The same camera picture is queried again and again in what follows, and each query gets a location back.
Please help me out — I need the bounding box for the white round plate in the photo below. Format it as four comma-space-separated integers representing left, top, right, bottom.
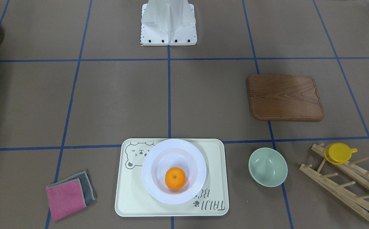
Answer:
142, 139, 207, 205

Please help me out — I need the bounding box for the orange fruit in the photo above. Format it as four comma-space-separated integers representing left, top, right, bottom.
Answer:
165, 167, 186, 190

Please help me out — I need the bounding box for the cream bear print tray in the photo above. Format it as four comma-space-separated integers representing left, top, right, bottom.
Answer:
115, 139, 229, 217

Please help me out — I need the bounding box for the brown wooden cutting board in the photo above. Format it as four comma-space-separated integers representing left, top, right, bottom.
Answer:
246, 74, 324, 121

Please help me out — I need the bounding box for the green ceramic bowl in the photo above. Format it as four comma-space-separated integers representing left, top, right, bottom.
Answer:
248, 147, 288, 187

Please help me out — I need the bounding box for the grey cloth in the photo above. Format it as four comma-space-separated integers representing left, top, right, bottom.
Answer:
46, 171, 96, 205

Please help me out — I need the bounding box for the pink cloth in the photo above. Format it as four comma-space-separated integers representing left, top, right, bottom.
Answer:
46, 178, 87, 221

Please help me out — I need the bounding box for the yellow cup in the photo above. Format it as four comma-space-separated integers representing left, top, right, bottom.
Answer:
323, 142, 358, 165

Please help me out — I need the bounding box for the wooden dish rack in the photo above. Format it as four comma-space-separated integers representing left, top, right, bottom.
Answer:
299, 144, 369, 222

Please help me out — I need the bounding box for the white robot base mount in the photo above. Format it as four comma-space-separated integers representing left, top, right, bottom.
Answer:
140, 0, 198, 46

